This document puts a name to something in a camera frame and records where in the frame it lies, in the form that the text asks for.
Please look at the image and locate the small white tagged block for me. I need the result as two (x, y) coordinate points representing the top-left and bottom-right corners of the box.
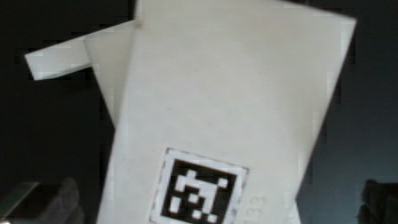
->
(94, 0), (359, 224)

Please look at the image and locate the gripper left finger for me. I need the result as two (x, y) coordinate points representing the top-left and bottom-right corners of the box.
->
(0, 178), (86, 224)

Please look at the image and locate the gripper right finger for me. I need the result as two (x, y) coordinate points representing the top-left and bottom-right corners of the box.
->
(357, 180), (398, 224)

